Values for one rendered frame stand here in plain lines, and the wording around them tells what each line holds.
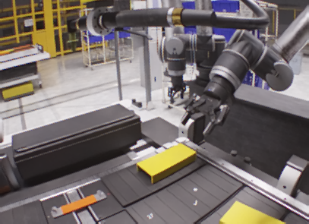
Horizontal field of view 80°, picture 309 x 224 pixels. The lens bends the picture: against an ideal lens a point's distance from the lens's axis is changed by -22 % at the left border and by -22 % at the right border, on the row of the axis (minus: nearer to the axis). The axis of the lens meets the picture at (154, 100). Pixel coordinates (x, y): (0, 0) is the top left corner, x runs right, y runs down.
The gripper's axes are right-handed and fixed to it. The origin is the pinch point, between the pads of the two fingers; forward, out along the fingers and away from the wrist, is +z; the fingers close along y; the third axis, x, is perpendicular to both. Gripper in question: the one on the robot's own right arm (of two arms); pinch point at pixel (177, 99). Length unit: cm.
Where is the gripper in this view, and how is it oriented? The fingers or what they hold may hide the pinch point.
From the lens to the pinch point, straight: 141.0
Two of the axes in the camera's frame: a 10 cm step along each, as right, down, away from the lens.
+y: 7.1, -2.9, 6.4
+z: 0.4, 9.3, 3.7
